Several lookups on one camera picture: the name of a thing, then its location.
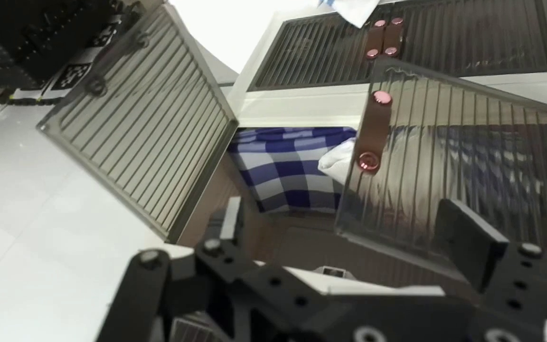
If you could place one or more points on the white towel with blue stripes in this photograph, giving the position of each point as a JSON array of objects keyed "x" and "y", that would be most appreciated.
[{"x": 352, "y": 10}]

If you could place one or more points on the blue white plaid cloth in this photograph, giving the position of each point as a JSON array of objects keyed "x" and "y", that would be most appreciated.
[{"x": 279, "y": 168}]

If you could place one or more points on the black floor equipment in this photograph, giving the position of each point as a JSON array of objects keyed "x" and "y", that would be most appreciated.
[{"x": 19, "y": 39}]

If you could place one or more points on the white three-tier cabinet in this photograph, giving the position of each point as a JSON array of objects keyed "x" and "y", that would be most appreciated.
[{"x": 298, "y": 105}]

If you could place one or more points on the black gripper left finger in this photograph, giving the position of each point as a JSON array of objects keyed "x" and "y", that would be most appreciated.
[{"x": 230, "y": 219}]

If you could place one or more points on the plain white cloth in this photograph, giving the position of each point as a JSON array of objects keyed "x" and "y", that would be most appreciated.
[{"x": 338, "y": 162}]

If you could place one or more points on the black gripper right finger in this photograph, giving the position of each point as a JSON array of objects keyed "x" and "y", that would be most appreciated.
[{"x": 469, "y": 240}]

